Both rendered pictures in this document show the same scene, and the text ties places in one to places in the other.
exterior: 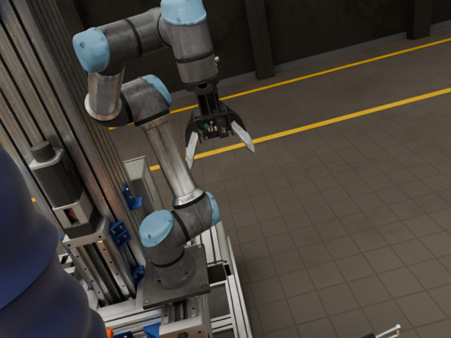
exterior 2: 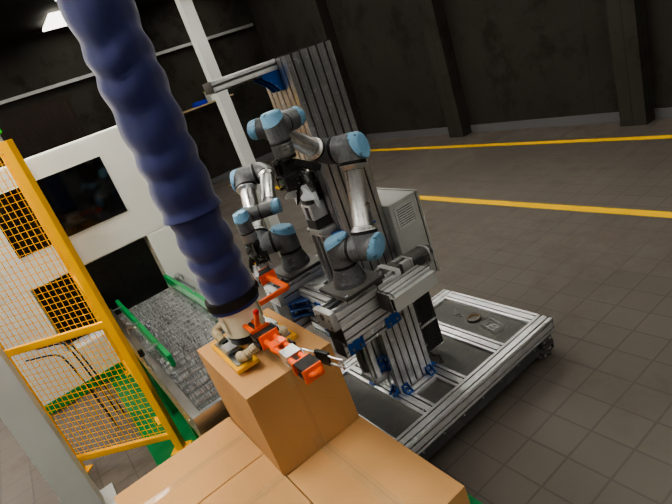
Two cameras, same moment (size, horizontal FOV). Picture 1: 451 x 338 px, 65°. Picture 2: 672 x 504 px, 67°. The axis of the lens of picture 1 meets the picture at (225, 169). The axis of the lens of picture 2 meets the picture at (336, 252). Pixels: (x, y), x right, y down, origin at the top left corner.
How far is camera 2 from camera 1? 1.59 m
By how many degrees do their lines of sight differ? 56
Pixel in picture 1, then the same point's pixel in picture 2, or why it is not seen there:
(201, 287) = (345, 296)
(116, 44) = (258, 129)
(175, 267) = (339, 274)
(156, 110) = (346, 159)
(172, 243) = (336, 256)
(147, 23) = not seen: hidden behind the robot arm
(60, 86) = (308, 130)
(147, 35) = not seen: hidden behind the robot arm
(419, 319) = not seen: outside the picture
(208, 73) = (278, 154)
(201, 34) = (271, 134)
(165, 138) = (350, 181)
